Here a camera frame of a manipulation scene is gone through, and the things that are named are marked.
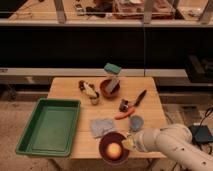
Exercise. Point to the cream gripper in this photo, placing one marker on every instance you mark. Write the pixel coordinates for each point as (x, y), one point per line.
(128, 143)

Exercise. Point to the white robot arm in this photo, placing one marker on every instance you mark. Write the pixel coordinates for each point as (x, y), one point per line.
(174, 141)

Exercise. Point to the orange ball in bowl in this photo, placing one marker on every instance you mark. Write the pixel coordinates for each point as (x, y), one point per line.
(113, 151)

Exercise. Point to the brown bowl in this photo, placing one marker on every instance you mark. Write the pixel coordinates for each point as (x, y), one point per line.
(109, 88)

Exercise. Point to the blue grey round lid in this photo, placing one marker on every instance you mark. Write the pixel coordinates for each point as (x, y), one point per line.
(136, 123)

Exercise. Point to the orange carrot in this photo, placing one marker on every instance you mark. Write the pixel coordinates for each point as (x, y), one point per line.
(123, 115)

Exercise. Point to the grey folded cloth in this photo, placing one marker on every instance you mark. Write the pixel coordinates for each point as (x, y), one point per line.
(100, 127)

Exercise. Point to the wooden table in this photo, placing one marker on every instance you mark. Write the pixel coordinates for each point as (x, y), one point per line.
(150, 109)

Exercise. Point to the small metal cup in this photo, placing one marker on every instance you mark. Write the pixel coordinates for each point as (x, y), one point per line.
(94, 101)

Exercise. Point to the brown yellow toy animal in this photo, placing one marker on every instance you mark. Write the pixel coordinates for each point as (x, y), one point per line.
(87, 89)

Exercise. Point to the black box on floor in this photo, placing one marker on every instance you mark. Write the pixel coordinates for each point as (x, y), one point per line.
(201, 134)

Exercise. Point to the teal topped sponge block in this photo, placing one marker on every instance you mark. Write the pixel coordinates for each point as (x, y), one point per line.
(113, 71)

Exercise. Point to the green plastic tray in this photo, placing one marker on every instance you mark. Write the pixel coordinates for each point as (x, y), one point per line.
(50, 130)

